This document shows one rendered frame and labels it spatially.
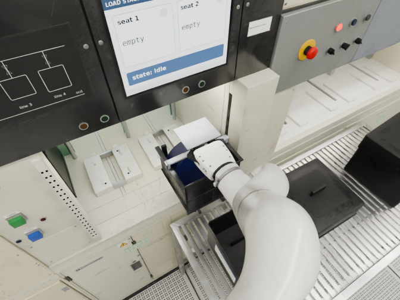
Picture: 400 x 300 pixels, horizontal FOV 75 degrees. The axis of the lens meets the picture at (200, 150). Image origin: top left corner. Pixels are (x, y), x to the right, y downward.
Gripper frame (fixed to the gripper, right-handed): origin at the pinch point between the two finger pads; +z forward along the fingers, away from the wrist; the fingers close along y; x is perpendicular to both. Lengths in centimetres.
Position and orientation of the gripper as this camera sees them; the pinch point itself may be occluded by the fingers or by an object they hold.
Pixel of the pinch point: (197, 137)
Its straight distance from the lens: 83.9
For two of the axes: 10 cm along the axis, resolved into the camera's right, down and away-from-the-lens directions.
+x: 0.0, -6.4, -7.7
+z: -5.0, -6.6, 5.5
